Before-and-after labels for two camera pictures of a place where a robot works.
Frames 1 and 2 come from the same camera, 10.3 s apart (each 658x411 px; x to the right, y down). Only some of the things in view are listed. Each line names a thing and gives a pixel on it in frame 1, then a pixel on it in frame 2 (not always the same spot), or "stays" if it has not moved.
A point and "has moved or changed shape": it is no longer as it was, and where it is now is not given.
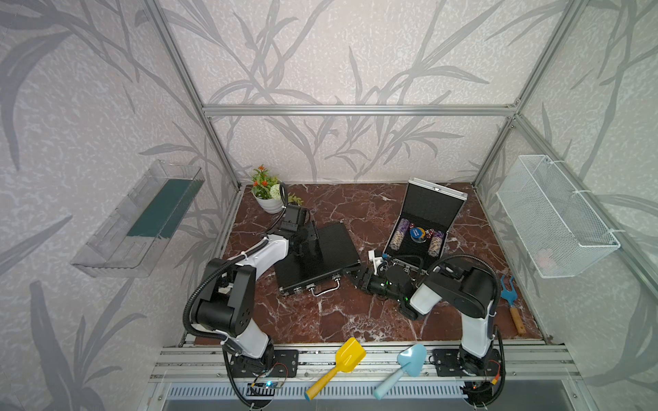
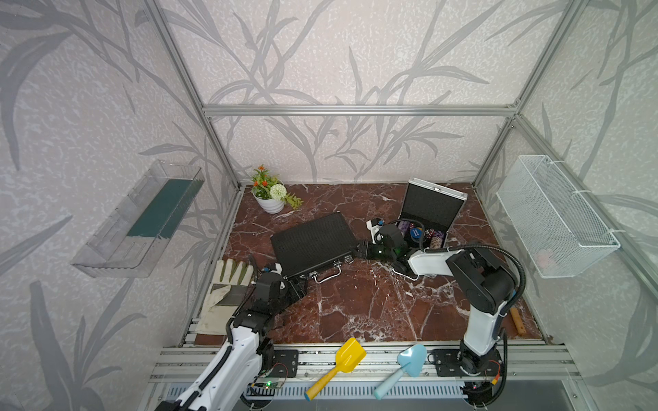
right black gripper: [365, 278] to [362, 250]
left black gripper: [313, 234] to [294, 289]
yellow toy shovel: [348, 357] stays
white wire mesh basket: [559, 231] stays
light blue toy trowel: [411, 360] stays
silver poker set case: [428, 211] stays
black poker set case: [314, 264] has moved or changed shape
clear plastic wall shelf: [129, 241] stays
